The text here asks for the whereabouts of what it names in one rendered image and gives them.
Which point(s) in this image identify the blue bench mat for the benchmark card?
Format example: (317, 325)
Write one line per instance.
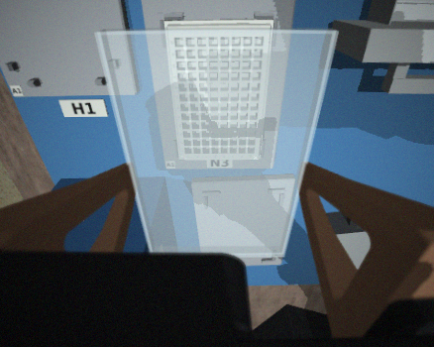
(363, 133)

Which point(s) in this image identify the blue open-top bin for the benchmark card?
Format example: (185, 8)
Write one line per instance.
(83, 236)

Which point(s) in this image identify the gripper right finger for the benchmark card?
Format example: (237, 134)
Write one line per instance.
(399, 264)

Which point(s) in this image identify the white label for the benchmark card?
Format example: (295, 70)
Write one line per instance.
(83, 107)

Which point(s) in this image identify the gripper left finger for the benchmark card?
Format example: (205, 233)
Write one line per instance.
(41, 223)

